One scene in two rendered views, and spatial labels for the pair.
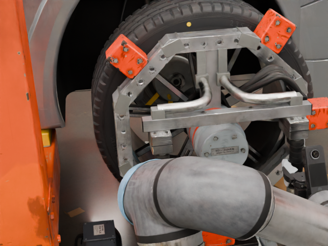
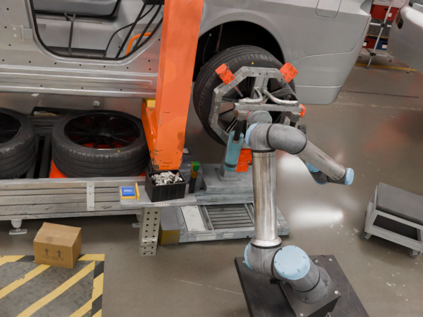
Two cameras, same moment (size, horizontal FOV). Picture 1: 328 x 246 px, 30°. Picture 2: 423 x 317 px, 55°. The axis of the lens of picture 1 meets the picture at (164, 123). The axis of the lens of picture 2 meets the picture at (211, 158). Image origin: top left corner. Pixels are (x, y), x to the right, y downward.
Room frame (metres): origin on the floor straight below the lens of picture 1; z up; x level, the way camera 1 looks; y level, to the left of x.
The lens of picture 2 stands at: (-0.68, 0.62, 1.88)
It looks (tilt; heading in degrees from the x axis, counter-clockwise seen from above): 31 degrees down; 346
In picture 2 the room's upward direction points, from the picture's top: 11 degrees clockwise
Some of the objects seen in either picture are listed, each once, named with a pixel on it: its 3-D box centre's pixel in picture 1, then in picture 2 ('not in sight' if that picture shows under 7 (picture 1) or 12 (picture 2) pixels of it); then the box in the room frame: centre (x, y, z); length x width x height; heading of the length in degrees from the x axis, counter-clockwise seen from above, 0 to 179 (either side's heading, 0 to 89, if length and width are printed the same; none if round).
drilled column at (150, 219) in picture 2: not in sight; (149, 225); (1.19, 0.47, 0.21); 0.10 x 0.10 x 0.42; 7
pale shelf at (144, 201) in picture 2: not in sight; (157, 195); (1.20, 0.44, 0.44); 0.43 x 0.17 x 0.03; 97
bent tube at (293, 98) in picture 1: (257, 75); (281, 92); (1.48, -0.25, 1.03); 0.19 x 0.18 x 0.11; 7
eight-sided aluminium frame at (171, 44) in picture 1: (210, 125); (252, 109); (1.59, -0.13, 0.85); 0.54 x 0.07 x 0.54; 97
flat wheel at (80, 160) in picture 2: not in sight; (102, 144); (1.81, 0.80, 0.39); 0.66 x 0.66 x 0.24
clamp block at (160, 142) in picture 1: (159, 137); (240, 112); (1.36, 0.01, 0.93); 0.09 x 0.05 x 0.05; 7
